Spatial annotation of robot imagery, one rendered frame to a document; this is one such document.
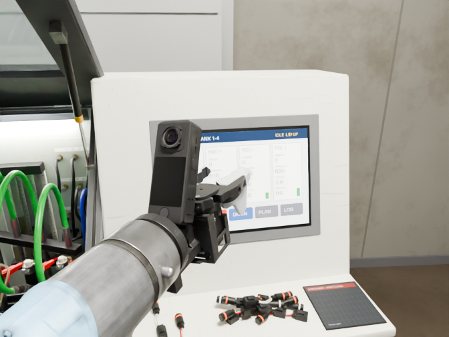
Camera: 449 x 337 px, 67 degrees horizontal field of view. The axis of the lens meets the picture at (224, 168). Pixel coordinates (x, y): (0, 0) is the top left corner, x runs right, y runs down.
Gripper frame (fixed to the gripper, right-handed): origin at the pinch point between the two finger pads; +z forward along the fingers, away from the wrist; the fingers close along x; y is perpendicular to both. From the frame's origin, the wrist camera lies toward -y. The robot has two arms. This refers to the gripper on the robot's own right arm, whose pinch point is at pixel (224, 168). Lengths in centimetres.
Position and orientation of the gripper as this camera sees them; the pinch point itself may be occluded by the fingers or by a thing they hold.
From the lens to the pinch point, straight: 51.0
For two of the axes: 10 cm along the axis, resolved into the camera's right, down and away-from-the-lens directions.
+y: 1.3, 9.5, 2.9
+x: 9.2, 0.0, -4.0
